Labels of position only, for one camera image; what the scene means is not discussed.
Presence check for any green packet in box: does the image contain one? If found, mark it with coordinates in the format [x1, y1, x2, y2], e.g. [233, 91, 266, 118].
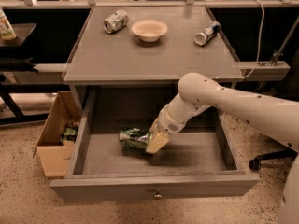
[61, 128, 78, 142]

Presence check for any white cable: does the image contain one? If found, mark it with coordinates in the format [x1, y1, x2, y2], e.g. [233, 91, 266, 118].
[243, 0, 266, 80]

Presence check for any white paper bowl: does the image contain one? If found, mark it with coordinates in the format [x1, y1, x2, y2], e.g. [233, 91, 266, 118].
[131, 20, 168, 42]

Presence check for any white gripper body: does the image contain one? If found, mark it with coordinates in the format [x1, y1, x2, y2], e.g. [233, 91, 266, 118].
[149, 105, 187, 133]

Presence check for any black office chair base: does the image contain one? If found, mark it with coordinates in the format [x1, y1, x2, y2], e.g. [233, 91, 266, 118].
[249, 149, 296, 172]

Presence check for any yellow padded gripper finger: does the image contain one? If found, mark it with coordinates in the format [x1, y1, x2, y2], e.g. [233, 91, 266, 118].
[146, 131, 169, 154]

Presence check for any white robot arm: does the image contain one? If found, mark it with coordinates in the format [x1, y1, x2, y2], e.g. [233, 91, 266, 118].
[146, 73, 299, 224]

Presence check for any white bottle on side table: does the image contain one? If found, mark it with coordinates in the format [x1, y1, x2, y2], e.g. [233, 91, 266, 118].
[0, 8, 17, 41]

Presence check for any white green crushed can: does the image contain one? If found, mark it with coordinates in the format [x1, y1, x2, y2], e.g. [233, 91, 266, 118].
[104, 9, 129, 34]

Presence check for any black side table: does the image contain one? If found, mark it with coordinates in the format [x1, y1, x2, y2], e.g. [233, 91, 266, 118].
[0, 22, 71, 127]

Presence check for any grey cabinet desk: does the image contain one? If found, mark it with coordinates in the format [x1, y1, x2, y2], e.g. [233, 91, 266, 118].
[61, 5, 246, 117]

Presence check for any metal drawer knob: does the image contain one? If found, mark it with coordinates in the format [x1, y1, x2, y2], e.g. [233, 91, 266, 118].
[153, 189, 163, 200]

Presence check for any cardboard box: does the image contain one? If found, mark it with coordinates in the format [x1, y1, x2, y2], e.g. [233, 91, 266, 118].
[35, 91, 81, 177]

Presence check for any open grey top drawer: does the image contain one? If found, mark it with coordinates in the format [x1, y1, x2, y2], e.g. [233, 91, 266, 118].
[50, 88, 259, 202]

